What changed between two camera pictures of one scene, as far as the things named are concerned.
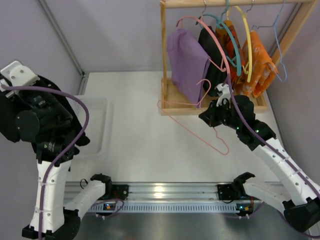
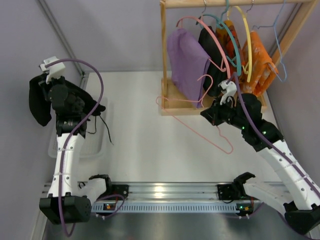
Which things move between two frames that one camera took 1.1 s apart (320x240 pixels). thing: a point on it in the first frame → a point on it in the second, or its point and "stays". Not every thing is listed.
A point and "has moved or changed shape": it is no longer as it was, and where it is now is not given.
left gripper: [12, 93] → [46, 83]
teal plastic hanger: [236, 61] stays
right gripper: [211, 115] stays
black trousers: [42, 116] has moved or changed shape
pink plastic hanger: [224, 61] stays
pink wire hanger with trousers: [222, 69] stays
